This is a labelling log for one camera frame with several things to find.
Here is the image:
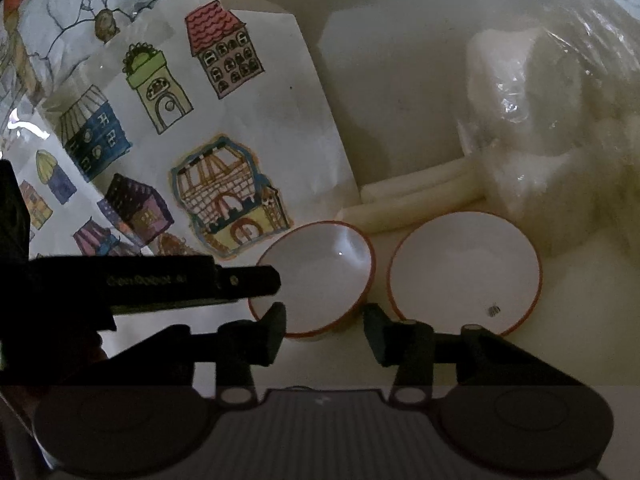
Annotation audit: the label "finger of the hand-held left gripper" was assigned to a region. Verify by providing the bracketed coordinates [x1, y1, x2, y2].
[217, 264, 281, 302]

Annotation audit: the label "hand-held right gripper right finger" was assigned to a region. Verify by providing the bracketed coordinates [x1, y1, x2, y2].
[362, 302, 592, 407]

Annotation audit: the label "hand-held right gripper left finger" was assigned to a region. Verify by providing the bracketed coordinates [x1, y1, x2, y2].
[107, 302, 289, 409]

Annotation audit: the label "patterned ceramic bowl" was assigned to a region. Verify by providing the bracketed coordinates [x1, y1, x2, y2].
[247, 220, 377, 342]

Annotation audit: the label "plain white ceramic bowl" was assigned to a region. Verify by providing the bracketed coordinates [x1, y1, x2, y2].
[387, 211, 543, 337]

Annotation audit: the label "coloured houses drawing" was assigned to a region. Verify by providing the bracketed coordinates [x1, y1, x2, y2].
[0, 0, 362, 263]

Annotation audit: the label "child with fan drawing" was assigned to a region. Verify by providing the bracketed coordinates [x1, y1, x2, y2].
[0, 0, 221, 131]

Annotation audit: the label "clear plastic bag white blocks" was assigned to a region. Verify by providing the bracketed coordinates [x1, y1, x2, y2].
[457, 0, 640, 261]

